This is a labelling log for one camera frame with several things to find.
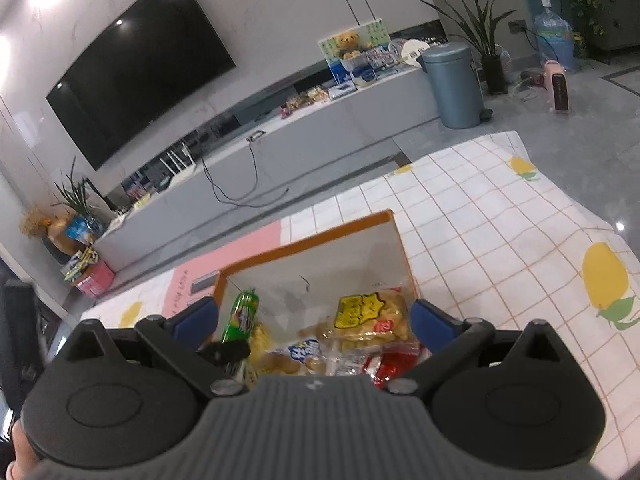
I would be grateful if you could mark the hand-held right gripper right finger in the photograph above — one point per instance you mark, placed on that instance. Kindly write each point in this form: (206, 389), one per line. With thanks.
(430, 317)

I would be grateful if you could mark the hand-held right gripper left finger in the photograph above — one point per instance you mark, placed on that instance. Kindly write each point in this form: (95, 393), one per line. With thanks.
(196, 317)

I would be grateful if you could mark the small green candy packet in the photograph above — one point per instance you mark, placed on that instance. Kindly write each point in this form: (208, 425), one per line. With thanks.
(241, 315)

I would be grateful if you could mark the yellow crisps bag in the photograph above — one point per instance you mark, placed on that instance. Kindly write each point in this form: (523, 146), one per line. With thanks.
(365, 315)

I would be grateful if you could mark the orange cardboard box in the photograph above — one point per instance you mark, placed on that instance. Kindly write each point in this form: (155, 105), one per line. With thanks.
(340, 255)

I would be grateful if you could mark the pile of snacks on cabinet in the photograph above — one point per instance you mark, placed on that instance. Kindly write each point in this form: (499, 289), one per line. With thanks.
(305, 100)

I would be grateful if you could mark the red snack packet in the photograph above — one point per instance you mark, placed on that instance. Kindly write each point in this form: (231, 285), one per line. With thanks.
(395, 365)

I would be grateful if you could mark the pink mat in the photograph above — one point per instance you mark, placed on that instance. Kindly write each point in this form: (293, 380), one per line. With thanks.
(240, 250)

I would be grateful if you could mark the lemon print tablecloth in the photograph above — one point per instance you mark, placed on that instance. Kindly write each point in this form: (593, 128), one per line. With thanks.
(500, 240)

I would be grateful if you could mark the pink box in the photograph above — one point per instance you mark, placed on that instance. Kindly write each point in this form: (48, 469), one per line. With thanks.
(92, 277)

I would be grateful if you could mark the white blue snack packet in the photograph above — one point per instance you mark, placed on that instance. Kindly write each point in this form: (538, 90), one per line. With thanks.
(305, 352)

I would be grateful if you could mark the white router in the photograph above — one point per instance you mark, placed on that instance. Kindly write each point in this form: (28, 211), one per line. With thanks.
(180, 167)

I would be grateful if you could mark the small potted plant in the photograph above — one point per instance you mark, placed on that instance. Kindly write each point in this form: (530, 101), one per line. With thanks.
(75, 200)

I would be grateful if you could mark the brown plush toy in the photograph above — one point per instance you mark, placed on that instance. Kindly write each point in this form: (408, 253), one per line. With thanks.
(37, 222)

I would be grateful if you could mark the grey TV cabinet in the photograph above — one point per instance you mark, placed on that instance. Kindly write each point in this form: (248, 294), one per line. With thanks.
(325, 145)

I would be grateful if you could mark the grey trash can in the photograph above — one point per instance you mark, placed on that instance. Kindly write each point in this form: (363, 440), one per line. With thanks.
(455, 90)

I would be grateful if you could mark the black television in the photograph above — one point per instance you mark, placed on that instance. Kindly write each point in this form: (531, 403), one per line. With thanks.
(140, 70)

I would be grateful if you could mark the long leaf potted plant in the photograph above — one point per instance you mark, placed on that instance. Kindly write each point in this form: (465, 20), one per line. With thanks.
(492, 65)

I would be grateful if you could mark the pink heater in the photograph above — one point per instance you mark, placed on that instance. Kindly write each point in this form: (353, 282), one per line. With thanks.
(557, 87)

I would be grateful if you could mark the teddy bear poster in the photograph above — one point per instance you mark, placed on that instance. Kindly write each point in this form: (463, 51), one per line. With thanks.
(352, 47)

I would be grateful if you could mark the blue water bottle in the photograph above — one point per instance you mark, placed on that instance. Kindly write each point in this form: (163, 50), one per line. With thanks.
(552, 35)

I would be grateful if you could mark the climbing plant on grey planter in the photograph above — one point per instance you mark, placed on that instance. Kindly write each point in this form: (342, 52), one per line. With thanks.
(600, 5)

